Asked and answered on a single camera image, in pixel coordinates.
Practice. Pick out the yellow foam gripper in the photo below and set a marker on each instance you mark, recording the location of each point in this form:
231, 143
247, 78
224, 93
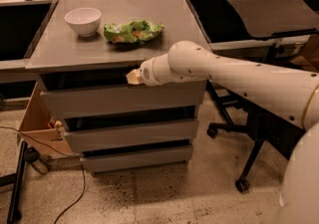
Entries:
147, 73

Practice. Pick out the grey top drawer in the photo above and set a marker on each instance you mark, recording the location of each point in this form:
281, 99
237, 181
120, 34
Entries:
119, 99

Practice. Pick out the grey drawer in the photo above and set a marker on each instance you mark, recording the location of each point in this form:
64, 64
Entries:
137, 159
119, 99
130, 135

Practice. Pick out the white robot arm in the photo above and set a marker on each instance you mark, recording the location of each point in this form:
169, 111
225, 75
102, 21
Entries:
288, 93

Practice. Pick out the grey drawer cabinet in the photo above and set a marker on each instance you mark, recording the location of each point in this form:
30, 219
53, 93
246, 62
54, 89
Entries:
82, 60

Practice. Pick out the grey middle drawer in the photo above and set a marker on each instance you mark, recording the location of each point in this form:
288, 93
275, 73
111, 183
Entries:
130, 135

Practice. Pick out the grey bottom drawer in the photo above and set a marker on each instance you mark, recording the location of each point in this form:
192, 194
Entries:
137, 159

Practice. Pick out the green crumpled chip bag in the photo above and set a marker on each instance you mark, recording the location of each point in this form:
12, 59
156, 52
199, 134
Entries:
132, 32

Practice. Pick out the white ceramic bowl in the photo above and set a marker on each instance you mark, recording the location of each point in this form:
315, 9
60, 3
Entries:
84, 21

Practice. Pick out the brown cardboard box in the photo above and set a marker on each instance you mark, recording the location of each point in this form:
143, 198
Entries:
40, 130

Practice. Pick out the grey metal bottle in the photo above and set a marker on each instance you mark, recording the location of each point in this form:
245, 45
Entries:
32, 156

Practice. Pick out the black stand leg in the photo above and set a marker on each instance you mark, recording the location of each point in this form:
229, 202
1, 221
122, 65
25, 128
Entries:
15, 179

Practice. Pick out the black office chair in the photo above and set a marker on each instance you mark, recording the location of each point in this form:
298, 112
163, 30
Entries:
261, 125

